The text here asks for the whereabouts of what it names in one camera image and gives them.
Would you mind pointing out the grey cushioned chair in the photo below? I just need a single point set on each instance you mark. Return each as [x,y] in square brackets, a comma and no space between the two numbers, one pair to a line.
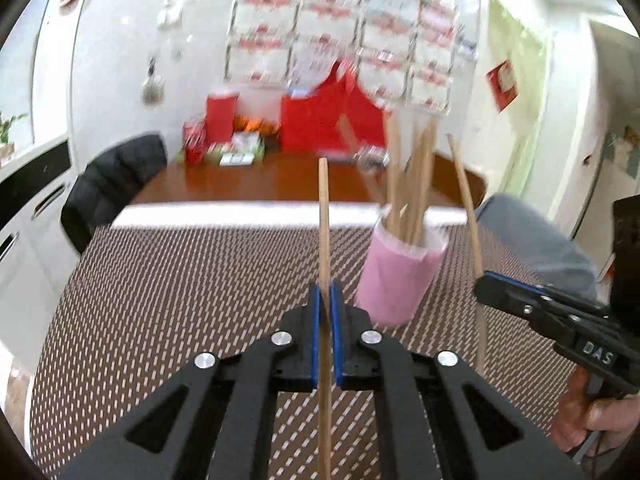
[535,240]

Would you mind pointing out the orange snack packets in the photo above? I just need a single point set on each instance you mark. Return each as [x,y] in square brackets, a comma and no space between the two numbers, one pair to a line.
[255,125]

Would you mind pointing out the white cabinet with black band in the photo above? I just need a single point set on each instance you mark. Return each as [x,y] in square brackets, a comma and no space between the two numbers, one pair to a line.
[30,240]

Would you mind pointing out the row of red cola cans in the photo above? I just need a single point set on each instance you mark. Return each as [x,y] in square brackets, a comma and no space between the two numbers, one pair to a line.
[194,142]

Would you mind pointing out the white wall switch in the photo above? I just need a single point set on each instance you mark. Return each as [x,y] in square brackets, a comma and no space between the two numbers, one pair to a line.
[170,15]

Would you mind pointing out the green potted plant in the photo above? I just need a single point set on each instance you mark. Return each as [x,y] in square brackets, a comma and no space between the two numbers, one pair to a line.
[9,130]

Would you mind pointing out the wall of award certificates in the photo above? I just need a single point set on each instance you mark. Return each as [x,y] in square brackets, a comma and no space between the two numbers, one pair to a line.
[270,15]

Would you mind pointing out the hanging grey round brush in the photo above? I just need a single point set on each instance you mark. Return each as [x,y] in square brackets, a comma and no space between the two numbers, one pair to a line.
[151,87]

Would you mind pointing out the person's right hand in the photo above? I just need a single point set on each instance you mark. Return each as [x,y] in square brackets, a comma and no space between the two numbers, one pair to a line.
[575,415]

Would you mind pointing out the blue packet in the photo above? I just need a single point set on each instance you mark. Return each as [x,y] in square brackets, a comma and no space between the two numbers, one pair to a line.
[300,92]

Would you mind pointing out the red heart card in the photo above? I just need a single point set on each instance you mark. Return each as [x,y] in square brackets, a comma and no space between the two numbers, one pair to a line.
[502,85]

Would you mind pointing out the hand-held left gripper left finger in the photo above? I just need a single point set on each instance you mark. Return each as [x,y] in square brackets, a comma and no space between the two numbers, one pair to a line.
[314,330]

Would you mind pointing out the black jacket on chair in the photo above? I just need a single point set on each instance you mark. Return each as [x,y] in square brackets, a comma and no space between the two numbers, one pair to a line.
[115,180]

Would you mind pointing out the small wall photo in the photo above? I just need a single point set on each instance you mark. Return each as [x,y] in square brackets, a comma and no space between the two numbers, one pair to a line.
[466,42]

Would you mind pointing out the red felt bag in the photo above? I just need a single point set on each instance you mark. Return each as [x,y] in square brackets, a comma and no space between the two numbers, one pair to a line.
[320,120]

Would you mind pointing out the white door frame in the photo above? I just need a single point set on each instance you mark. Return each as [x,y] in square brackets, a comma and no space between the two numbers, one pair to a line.
[592,110]

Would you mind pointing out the pale green curtain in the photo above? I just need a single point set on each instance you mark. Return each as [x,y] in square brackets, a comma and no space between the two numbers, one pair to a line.
[520,110]

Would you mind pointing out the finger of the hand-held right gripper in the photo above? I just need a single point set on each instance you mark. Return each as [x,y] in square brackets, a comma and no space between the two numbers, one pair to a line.
[505,297]
[565,304]

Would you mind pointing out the clear plastic packet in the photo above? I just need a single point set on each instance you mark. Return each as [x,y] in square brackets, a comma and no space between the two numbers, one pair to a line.
[370,155]

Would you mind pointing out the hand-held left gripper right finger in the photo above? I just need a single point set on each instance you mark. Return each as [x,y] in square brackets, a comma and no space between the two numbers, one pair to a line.
[336,330]

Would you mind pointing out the green cardboard tray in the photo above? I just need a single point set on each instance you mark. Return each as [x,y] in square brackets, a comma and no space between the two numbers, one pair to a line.
[245,145]

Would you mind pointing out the tall red gift box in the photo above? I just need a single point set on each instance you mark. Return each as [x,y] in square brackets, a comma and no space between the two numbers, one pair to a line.
[221,117]

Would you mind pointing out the brown dotted table mat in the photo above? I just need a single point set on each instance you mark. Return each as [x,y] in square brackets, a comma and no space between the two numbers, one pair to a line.
[175,310]

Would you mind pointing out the bunch of wooden chopsticks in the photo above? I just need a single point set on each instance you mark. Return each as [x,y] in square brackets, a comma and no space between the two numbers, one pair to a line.
[422,185]

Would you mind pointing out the long wooden chopstick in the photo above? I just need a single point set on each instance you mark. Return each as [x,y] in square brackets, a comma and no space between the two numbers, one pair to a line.
[324,230]
[465,200]

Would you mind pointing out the pink cup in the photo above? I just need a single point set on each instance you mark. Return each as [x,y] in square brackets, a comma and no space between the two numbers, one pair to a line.
[395,285]

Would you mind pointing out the white flat tin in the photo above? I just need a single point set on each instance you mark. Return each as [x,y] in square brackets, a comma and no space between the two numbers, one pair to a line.
[236,160]

